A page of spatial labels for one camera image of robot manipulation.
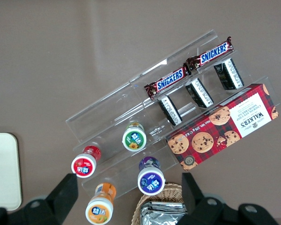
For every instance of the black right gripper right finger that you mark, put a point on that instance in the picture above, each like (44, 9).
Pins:
(196, 201)

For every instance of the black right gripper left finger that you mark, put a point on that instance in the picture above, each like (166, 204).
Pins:
(58, 199)

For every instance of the small tan wicker basket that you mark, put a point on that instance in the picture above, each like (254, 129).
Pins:
(171, 189)

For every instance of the white rectangular tray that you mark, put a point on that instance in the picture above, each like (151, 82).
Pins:
(3, 171)

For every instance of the silver foil packet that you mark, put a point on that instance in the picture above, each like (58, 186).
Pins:
(164, 214)

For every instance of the red gum bottle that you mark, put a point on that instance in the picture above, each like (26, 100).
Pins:
(83, 165)

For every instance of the orange gum bottle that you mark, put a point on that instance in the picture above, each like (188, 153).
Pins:
(99, 211)

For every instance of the purple gum bottle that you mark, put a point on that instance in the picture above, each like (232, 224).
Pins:
(151, 181)

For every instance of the red Walkers cookie box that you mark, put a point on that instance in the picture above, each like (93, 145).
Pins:
(224, 126)

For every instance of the green gum bottle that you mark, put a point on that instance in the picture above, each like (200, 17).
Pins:
(134, 139)

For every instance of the small black white box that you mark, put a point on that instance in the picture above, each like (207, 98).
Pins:
(171, 110)
(200, 92)
(229, 73)

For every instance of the clear acrylic stepped shelf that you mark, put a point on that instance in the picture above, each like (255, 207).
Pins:
(107, 110)

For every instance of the Snickers chocolate bar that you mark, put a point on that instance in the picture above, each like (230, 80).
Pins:
(213, 52)
(169, 80)

